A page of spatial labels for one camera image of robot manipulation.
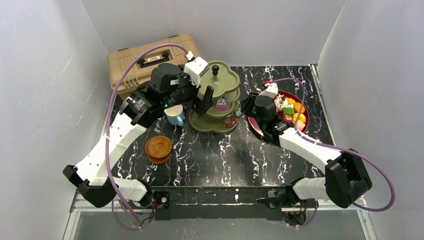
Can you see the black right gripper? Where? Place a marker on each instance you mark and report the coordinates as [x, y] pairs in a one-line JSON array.
[[250, 106]]

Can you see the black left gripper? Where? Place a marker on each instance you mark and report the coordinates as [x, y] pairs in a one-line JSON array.
[[195, 91]]

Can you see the red round lacquer tray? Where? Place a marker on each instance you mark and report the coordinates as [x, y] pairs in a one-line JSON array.
[[255, 127]]

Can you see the purple frosted cake slice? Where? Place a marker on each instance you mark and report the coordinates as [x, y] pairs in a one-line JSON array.
[[221, 104]]

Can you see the pink sprinkled cake slice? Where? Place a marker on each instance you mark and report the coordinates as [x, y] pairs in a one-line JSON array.
[[230, 121]]

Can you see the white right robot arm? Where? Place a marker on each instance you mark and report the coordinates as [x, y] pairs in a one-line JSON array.
[[345, 176]]

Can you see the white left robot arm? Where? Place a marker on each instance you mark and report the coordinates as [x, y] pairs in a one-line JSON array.
[[93, 175]]

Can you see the green cube sweet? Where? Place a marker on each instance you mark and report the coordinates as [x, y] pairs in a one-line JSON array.
[[289, 109]]

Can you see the blue mug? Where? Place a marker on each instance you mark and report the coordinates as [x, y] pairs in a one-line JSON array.
[[175, 115]]

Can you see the green three-tier serving stand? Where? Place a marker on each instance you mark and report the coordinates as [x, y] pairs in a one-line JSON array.
[[226, 83]]

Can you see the pink swirl roll cake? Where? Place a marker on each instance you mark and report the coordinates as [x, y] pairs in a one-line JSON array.
[[300, 126]]

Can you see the stacked brown wooden coasters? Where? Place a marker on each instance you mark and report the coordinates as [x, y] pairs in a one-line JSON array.
[[158, 149]]

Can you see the tan plastic toolbox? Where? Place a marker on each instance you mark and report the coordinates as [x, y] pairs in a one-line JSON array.
[[119, 61]]

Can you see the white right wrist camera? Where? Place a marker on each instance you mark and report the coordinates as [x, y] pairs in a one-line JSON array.
[[270, 90]]

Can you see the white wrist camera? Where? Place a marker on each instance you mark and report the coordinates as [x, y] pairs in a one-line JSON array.
[[270, 90], [196, 69]]

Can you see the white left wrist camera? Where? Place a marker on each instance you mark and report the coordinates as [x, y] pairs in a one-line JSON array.
[[196, 69]]

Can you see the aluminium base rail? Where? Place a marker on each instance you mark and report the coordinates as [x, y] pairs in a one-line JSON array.
[[165, 203]]

